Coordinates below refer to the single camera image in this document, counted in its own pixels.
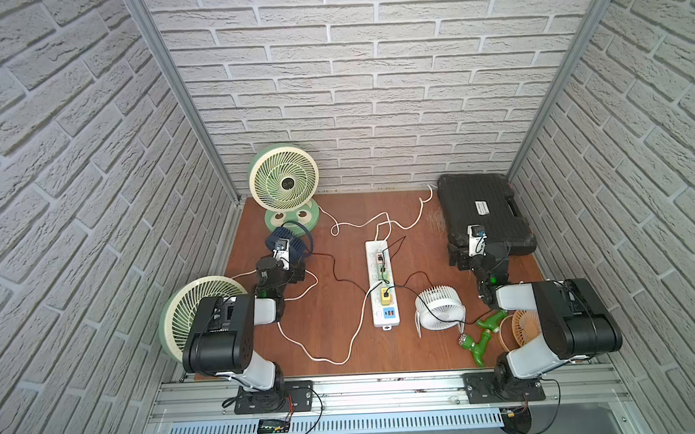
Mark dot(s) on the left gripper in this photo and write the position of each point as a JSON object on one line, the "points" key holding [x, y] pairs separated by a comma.
{"points": [[270, 264]]}

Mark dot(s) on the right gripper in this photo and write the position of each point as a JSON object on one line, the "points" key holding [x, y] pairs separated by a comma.
{"points": [[460, 252]]}

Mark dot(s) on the yellow USB charger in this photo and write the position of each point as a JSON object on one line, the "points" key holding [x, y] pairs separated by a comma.
{"points": [[385, 297]]}

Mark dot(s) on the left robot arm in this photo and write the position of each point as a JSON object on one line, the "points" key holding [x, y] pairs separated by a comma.
{"points": [[220, 342]]}

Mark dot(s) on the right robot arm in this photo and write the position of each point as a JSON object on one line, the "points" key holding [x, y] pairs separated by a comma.
{"points": [[574, 324]]}

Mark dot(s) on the navy blue small fan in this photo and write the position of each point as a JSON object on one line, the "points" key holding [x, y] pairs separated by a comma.
{"points": [[291, 242]]}

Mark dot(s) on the white small desk fan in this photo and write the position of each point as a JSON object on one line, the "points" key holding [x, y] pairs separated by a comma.
{"points": [[438, 309]]}

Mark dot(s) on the orange small fan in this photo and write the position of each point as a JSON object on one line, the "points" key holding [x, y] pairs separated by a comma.
{"points": [[520, 328]]}

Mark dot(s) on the green fan at back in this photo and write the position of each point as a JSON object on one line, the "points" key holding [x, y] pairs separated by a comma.
{"points": [[283, 180]]}

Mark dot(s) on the green fan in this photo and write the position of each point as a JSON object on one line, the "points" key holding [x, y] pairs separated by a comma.
{"points": [[179, 312], [283, 180]]}

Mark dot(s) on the green fan at left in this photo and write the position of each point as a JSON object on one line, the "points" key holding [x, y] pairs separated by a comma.
{"points": [[179, 312]]}

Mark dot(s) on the white power strip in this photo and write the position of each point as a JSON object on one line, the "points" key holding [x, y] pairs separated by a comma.
{"points": [[379, 276]]}

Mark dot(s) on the black tool case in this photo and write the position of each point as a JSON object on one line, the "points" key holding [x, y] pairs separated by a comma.
{"points": [[486, 200]]}

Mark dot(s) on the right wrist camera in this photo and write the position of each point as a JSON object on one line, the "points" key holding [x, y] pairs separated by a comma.
{"points": [[477, 238]]}

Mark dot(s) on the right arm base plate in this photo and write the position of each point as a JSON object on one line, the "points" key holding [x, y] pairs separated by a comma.
{"points": [[494, 388]]}

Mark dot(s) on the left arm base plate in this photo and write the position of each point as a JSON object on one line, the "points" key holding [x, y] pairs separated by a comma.
{"points": [[273, 397]]}

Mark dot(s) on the aluminium front rail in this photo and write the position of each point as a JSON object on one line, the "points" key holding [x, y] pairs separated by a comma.
{"points": [[382, 393]]}

